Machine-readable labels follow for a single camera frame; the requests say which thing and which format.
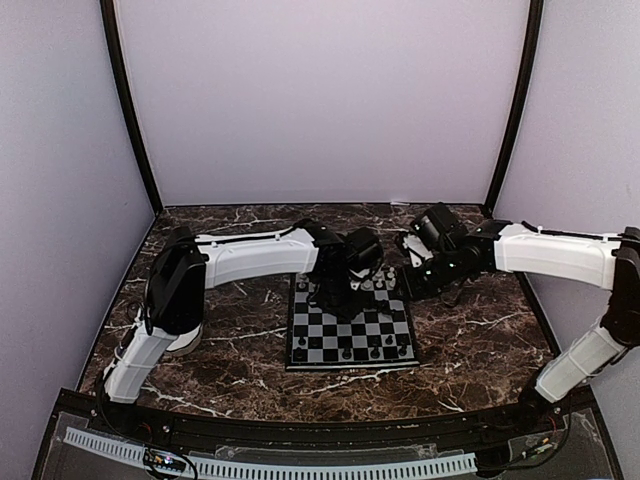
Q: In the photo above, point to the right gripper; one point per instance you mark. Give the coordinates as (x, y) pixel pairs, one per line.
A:
(414, 289)

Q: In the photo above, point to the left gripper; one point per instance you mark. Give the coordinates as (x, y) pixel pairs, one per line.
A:
(346, 313)

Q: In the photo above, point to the black white chessboard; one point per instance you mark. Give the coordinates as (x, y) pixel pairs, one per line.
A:
(330, 345)

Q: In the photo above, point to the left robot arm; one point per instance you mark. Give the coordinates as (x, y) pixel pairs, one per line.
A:
(189, 266)

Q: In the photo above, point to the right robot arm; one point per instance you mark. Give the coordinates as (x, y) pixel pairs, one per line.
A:
(587, 285)

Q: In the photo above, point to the white knight b-file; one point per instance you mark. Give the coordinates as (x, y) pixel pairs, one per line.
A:
(379, 277)

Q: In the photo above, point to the white rook a-file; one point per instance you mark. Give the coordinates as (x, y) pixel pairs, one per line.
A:
(391, 275)

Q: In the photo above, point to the white scalloped bowl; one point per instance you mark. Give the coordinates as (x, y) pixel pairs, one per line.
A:
(185, 343)

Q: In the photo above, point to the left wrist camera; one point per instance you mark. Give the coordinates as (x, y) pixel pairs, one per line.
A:
(364, 252)

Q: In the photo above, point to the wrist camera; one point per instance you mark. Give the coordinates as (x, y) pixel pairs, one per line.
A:
(439, 228)
(364, 252)

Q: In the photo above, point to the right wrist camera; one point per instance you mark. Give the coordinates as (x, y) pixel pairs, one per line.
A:
(439, 228)

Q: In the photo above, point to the black front rail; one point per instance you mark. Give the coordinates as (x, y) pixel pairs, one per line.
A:
(484, 428)

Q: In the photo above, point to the right black frame post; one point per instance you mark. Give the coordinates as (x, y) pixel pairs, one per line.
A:
(521, 89)

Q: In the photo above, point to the black frame post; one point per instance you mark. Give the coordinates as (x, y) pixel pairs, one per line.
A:
(116, 57)
(521, 89)

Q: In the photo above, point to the white perforated cable tray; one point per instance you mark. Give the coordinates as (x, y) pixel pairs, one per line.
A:
(246, 463)

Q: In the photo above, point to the left black frame post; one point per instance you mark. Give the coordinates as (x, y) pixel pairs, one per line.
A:
(116, 57)

